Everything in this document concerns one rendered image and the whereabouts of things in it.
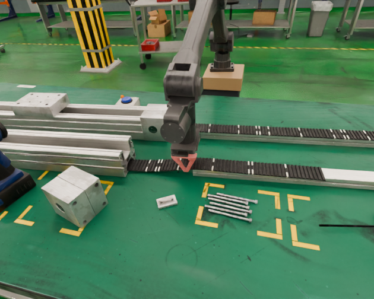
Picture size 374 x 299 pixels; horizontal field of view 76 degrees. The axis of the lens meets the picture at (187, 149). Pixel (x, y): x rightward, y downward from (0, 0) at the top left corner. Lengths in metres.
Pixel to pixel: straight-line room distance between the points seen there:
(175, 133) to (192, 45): 0.22
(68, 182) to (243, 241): 0.43
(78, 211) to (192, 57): 0.44
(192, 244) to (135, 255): 0.13
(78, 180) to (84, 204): 0.06
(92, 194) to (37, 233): 0.16
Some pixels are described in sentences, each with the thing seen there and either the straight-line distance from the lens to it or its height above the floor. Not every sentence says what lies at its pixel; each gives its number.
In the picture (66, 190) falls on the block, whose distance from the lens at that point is 0.63.
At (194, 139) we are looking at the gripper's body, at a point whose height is 0.91.
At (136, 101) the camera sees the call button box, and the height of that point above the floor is 0.84.
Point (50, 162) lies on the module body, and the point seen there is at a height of 0.82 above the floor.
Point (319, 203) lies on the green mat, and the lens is 0.71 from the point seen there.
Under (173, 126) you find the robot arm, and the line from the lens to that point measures 0.52.
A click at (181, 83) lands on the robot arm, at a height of 1.07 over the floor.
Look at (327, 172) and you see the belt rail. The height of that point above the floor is 0.81.
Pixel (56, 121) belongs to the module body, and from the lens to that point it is 1.00.
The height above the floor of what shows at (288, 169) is 0.81.
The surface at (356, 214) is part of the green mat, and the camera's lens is 0.72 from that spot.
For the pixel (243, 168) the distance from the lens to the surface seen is 0.70.
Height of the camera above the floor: 1.28
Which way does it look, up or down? 38 degrees down
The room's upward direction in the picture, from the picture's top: 4 degrees counter-clockwise
